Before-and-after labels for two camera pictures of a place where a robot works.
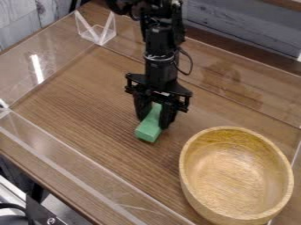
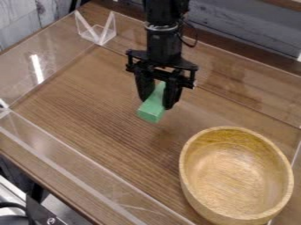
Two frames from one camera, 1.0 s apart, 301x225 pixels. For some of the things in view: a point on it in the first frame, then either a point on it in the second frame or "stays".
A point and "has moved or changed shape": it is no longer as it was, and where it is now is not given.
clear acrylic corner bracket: [99, 34] stays
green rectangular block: [148, 129] has moved or changed shape
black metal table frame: [40, 215] stays
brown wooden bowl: [235, 176] stays
